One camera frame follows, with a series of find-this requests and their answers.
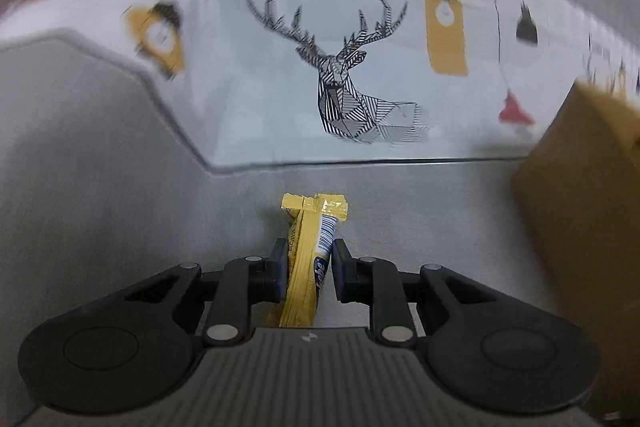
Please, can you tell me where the yellow snack packet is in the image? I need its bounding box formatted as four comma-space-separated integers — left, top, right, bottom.
264, 192, 351, 329

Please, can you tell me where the brown cardboard box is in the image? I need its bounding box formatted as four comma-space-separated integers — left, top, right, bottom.
511, 78, 640, 420

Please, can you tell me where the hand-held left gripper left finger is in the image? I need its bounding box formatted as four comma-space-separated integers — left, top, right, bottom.
115, 238, 289, 349

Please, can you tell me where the deer printed sofa sheet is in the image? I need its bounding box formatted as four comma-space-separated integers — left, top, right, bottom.
0, 0, 640, 174

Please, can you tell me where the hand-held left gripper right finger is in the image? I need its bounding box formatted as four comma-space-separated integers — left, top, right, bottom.
332, 238, 507, 349

